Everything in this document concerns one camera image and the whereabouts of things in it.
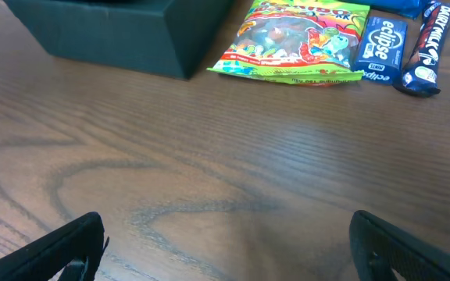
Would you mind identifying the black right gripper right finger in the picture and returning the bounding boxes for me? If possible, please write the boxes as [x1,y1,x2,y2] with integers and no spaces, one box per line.
[349,210,450,281]

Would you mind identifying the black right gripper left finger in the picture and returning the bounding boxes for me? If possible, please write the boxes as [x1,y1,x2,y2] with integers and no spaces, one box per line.
[0,212,109,281]

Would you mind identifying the green Haribo worms bag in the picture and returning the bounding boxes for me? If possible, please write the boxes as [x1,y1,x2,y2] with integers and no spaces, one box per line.
[210,0,370,86]

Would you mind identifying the blue Oreo cookie pack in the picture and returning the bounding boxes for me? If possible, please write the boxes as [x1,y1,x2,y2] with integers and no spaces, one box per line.
[342,0,429,20]

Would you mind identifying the dark green box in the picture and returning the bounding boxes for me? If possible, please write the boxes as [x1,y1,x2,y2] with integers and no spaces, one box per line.
[5,0,233,79]

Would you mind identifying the purple Dairy Milk bar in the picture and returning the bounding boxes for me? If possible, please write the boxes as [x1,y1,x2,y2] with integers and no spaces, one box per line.
[393,1,450,98]

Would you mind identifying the blue Eclipse mints box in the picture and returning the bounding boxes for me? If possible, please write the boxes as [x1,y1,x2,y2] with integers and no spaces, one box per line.
[352,16,408,85]

